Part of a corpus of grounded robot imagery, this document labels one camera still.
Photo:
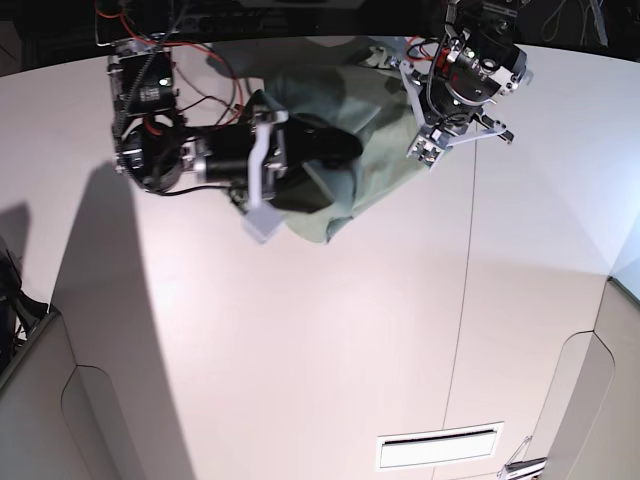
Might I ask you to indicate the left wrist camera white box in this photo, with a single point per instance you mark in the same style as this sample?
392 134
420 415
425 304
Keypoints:
425 150

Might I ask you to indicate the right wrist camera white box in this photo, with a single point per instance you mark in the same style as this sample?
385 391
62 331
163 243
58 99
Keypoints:
262 222

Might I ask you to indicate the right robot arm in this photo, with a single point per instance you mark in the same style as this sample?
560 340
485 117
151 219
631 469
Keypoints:
149 126

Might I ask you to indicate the power strip with red switch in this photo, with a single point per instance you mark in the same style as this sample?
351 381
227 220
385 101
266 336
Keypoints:
249 22

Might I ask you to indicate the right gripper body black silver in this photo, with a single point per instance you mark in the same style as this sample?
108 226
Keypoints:
249 156

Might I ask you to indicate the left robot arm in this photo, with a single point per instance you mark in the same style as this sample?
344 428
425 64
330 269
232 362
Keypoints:
486 27

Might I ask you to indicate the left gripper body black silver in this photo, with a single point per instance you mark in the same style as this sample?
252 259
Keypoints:
448 102

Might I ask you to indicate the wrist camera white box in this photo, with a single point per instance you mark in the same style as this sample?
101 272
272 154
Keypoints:
262 222
425 150

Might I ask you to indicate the light green T-shirt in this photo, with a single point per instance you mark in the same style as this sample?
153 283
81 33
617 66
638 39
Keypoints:
367 99

